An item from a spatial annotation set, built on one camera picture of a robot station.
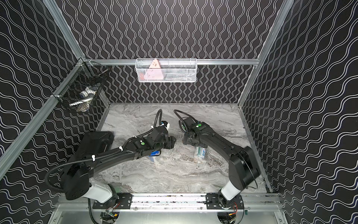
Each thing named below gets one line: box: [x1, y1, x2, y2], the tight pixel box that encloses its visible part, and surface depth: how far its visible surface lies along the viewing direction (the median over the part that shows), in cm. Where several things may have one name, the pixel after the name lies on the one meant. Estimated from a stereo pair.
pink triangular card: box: [143, 58, 164, 80], surface depth 92 cm
